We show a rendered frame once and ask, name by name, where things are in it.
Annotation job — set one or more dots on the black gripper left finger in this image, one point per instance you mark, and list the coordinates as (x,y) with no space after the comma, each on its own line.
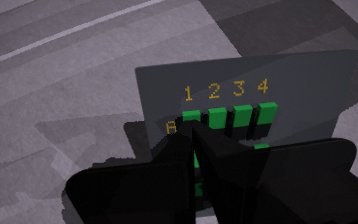
(167,182)

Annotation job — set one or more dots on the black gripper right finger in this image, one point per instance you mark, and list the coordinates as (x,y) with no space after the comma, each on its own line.
(233,172)

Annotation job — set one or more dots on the dark grey switch panel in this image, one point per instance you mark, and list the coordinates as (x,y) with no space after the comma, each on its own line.
(258,101)

